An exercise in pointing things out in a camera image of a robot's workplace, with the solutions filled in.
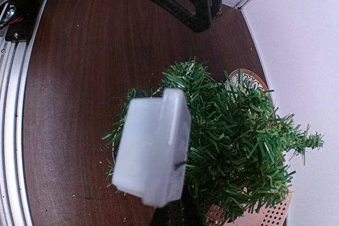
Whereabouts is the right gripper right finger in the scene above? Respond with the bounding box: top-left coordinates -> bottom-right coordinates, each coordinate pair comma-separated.
181,190 -> 203,226

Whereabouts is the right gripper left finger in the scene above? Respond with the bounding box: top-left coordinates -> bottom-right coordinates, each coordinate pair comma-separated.
153,200 -> 183,226

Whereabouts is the white battery box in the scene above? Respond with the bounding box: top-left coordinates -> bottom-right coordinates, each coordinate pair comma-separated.
112,88 -> 191,207

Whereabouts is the small green christmas tree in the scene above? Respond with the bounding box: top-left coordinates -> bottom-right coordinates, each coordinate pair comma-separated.
103,59 -> 324,225

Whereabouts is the pink plastic basket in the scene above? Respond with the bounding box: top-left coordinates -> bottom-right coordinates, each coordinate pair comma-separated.
206,183 -> 295,226

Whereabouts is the flower pattern plate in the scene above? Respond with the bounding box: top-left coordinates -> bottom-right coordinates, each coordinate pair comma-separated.
224,68 -> 271,96

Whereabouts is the front aluminium rail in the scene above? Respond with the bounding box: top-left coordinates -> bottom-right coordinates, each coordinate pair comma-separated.
1,9 -> 44,225

